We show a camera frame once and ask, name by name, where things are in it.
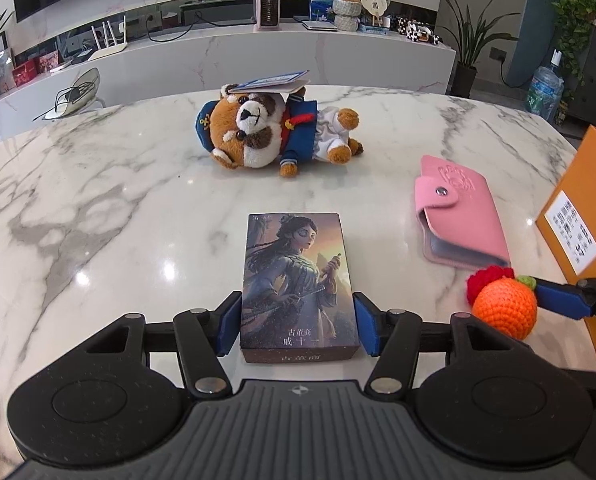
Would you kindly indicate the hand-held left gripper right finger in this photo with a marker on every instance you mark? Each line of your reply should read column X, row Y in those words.
column 365, row 325

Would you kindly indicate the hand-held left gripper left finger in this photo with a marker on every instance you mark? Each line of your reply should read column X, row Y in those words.
column 230, row 322

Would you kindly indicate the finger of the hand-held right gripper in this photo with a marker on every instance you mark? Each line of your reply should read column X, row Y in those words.
column 558, row 297

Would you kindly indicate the orange crochet fruit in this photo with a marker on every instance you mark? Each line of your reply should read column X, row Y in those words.
column 503, row 310

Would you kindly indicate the dark illustrated card box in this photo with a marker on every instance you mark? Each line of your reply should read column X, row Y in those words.
column 298, row 270

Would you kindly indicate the pink card holder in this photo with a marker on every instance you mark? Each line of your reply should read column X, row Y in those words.
column 458, row 230

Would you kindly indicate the plush dog in sailor suit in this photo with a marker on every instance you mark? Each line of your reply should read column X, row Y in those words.
column 250, row 135

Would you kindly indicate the blue water jug with pump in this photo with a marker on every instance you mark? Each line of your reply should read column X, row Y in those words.
column 545, row 92

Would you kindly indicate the blue booklet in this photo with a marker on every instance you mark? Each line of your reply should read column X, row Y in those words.
column 273, row 81

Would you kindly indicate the white marble television console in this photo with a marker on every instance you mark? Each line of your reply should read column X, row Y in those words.
column 227, row 60

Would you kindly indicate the potted long-leaf plant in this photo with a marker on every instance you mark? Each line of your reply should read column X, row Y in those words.
column 465, row 50

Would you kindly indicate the white curved stand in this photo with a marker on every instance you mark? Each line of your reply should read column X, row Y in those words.
column 85, row 95

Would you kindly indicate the trailing pothos plant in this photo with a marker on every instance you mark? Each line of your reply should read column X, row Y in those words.
column 575, row 25

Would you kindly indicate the blue flat box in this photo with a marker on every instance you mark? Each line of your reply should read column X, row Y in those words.
column 374, row 29

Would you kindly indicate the black white toy cars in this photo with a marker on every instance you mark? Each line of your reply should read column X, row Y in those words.
column 418, row 31

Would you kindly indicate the white router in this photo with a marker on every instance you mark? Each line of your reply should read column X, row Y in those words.
column 110, row 47

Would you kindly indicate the silver laptop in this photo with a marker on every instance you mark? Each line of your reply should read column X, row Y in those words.
column 318, row 25

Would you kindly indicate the pink space heater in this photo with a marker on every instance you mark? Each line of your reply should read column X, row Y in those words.
column 269, row 7

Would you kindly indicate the wall socket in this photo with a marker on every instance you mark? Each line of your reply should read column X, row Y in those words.
column 499, row 53

